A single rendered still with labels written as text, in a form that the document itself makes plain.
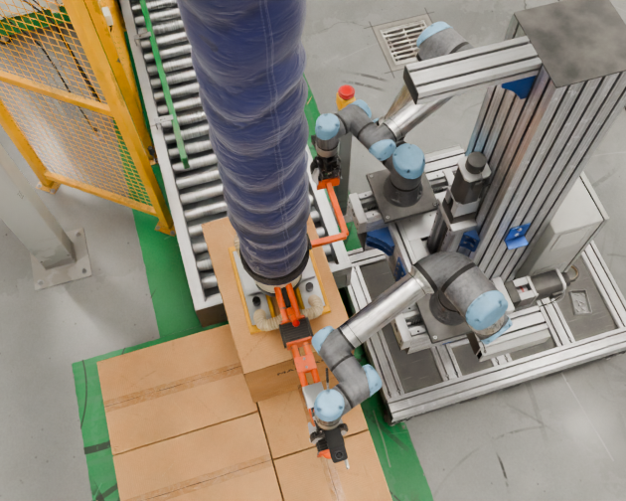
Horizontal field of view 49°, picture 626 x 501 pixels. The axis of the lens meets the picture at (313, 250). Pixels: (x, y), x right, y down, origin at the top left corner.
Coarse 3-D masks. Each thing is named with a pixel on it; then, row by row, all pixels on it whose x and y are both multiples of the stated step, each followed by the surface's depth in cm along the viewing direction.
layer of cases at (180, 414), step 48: (192, 336) 288; (144, 384) 280; (192, 384) 280; (240, 384) 279; (336, 384) 279; (144, 432) 271; (192, 432) 271; (240, 432) 271; (288, 432) 271; (144, 480) 263; (192, 480) 263; (240, 480) 263; (288, 480) 263; (336, 480) 263; (384, 480) 262
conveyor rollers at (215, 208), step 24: (168, 0) 373; (144, 24) 370; (168, 24) 365; (144, 48) 360; (168, 48) 358; (192, 72) 350; (192, 120) 339; (192, 144) 331; (192, 168) 327; (192, 192) 319; (216, 192) 320; (192, 216) 314; (312, 216) 313
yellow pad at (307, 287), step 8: (312, 256) 244; (312, 264) 242; (304, 280) 239; (312, 280) 239; (320, 280) 240; (296, 288) 238; (304, 288) 238; (312, 288) 236; (320, 288) 238; (304, 296) 237; (320, 296) 237; (304, 304) 235; (328, 304) 236; (328, 312) 235
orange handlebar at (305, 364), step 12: (336, 204) 239; (336, 216) 238; (324, 240) 233; (336, 240) 234; (276, 288) 225; (288, 288) 225; (300, 360) 214; (312, 360) 214; (300, 372) 212; (312, 372) 213; (312, 420) 207; (324, 456) 202
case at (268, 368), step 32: (224, 224) 252; (224, 256) 246; (320, 256) 246; (224, 288) 241; (320, 320) 235; (256, 352) 230; (288, 352) 230; (352, 352) 245; (256, 384) 242; (288, 384) 255
